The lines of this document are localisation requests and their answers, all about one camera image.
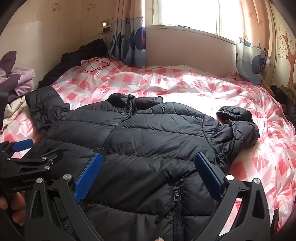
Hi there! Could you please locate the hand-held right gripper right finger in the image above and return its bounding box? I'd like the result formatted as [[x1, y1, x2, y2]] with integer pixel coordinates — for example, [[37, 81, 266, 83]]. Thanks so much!
[[194, 152, 272, 241]]

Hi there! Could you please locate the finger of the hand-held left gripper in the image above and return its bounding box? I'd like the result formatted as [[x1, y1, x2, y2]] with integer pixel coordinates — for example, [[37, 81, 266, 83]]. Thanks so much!
[[0, 148, 63, 173], [0, 138, 34, 160]]

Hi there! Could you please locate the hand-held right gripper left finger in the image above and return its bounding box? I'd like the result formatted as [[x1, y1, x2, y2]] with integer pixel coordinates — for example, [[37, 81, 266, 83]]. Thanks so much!
[[24, 152, 103, 241]]

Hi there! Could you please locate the black puffer jacket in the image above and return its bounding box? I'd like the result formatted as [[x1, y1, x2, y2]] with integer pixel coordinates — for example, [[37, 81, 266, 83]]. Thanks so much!
[[25, 87, 260, 241]]

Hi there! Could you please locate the black clothes pile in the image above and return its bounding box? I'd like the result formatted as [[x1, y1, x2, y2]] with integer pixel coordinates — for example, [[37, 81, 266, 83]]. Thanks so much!
[[38, 38, 109, 90]]

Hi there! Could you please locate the brown and dark clothes pile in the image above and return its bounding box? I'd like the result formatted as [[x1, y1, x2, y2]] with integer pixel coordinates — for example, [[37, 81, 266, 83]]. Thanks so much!
[[268, 82, 296, 126]]

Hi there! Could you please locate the person's left hand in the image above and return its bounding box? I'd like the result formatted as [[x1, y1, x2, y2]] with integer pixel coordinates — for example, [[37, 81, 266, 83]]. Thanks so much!
[[0, 190, 26, 224]]

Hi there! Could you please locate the purple quilt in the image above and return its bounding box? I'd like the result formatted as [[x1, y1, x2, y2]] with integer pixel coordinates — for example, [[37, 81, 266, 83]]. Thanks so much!
[[0, 50, 36, 102]]

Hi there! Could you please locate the pink checkered bed cover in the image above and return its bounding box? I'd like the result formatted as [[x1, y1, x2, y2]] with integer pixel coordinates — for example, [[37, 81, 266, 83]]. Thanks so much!
[[0, 57, 296, 232]]

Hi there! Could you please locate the cartoon print curtain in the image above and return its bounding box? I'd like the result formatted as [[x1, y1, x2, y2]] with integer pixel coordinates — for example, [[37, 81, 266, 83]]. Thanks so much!
[[235, 0, 275, 85], [108, 0, 147, 69]]

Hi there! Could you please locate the window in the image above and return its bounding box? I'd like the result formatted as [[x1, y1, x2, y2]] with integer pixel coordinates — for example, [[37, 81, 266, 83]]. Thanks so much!
[[144, 0, 242, 37]]

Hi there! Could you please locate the black charging cable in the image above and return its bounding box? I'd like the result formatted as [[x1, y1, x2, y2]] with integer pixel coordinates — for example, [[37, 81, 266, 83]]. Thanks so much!
[[80, 31, 112, 73]]

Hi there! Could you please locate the tree wall sticker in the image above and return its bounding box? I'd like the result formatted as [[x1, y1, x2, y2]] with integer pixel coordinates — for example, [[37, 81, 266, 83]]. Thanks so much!
[[276, 21, 296, 84]]

